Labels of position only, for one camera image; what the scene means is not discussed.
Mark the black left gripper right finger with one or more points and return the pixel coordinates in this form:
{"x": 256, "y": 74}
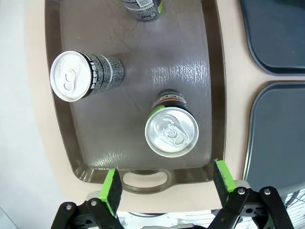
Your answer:
{"x": 224, "y": 181}

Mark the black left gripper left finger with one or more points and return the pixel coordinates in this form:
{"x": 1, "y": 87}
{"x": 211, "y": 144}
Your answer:
{"x": 112, "y": 190}

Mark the black Pepsi drink can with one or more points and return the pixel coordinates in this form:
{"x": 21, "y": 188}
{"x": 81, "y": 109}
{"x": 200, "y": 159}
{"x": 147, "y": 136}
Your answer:
{"x": 143, "y": 8}
{"x": 71, "y": 78}
{"x": 171, "y": 132}

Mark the black plastic serving tray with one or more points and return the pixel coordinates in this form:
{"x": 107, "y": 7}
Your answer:
{"x": 278, "y": 33}
{"x": 278, "y": 138}

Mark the brown plastic serving tray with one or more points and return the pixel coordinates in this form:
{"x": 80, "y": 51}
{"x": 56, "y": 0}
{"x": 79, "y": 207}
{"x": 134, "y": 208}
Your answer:
{"x": 133, "y": 59}

